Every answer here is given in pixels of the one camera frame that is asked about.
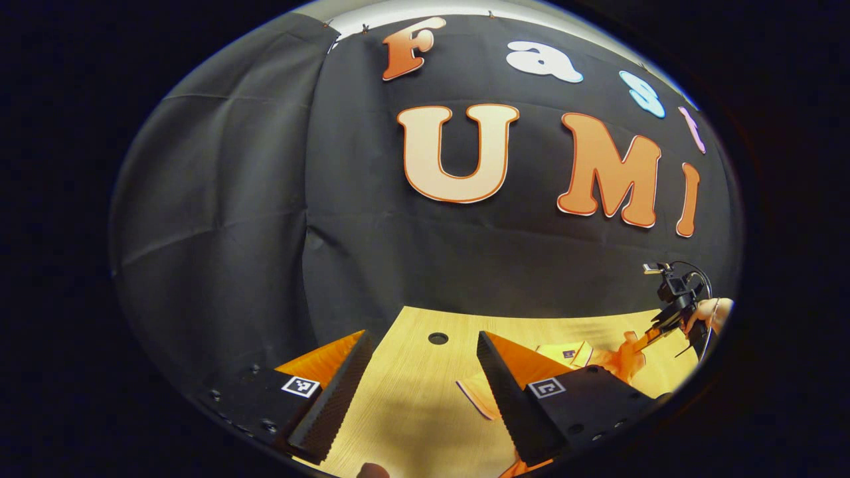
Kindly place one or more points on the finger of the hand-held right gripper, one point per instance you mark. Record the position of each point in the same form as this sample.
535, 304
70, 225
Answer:
667, 323

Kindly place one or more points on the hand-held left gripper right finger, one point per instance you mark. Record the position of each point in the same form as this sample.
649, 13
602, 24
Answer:
508, 398

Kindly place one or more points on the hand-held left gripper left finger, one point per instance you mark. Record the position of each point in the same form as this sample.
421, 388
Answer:
339, 398

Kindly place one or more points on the orange polo T-shirt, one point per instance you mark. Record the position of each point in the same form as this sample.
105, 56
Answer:
621, 362

